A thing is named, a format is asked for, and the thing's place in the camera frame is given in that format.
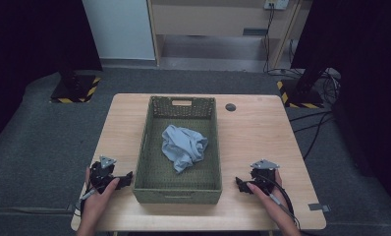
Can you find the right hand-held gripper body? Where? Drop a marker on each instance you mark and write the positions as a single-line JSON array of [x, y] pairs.
[[264, 175]]

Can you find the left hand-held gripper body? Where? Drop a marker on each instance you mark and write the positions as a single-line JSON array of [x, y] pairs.
[[101, 172]]

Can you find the person's right hand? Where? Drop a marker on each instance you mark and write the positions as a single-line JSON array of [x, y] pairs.
[[268, 196]]

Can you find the person's left hand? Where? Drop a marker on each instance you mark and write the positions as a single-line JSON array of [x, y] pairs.
[[97, 198]]

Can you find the green woven basket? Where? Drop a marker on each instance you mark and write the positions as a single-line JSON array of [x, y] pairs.
[[178, 183]]

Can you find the light blue cloth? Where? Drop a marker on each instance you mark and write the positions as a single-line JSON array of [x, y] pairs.
[[183, 147]]

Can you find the grey tape strip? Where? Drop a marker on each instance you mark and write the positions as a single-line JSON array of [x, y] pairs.
[[318, 207]]

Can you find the dark round table grommet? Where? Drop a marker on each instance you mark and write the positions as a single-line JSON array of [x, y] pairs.
[[230, 107]]

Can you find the black stand base striped tape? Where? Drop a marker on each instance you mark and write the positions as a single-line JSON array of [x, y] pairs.
[[73, 88], [301, 93]]

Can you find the black curtain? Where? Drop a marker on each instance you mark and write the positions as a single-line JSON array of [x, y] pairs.
[[363, 82], [29, 42]]

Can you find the white panel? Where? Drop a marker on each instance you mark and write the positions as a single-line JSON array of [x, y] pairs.
[[120, 29]]

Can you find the wooden cabinet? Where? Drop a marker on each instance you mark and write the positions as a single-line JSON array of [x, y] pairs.
[[216, 19]]

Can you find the white power strip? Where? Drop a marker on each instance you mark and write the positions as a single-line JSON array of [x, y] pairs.
[[276, 3]]

